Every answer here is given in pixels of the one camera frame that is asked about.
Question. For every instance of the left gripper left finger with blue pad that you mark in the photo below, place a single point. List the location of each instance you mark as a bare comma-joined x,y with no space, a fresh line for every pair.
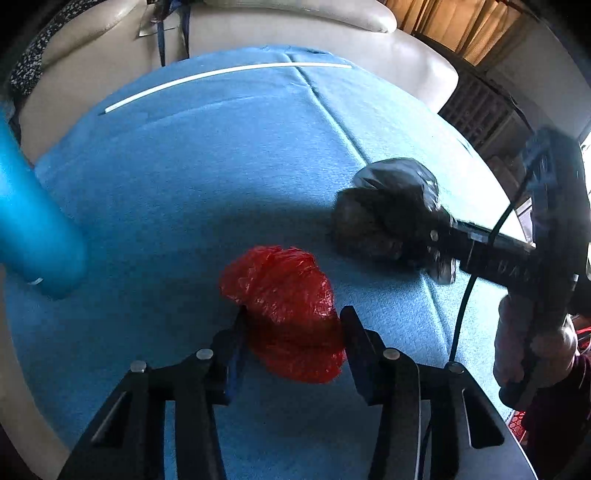
230,350

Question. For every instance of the beige leather sofa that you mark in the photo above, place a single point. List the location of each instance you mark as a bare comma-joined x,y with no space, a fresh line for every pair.
108,46

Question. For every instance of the black white patterned cloth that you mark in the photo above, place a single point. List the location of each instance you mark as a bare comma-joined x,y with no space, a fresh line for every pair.
27,72

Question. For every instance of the blue table cloth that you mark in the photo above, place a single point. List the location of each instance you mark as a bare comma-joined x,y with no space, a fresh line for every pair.
180,172

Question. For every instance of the dark wooden cabinet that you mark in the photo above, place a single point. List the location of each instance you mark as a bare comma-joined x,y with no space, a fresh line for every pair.
487,116

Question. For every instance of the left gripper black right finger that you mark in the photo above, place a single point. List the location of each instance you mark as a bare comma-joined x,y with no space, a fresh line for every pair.
365,353

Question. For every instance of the red plastic bag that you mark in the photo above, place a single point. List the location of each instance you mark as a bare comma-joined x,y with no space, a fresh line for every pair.
294,327

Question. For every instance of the black plastic bag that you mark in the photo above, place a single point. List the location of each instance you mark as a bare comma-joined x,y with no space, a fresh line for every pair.
387,217

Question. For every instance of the gloved right hand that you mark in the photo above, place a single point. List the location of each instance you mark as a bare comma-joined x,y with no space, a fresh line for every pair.
556,349

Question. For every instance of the teal metal bottle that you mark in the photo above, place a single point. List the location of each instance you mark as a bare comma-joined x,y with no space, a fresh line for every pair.
39,243

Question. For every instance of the yellow curtain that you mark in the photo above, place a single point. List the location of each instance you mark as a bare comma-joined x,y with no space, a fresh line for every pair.
469,28

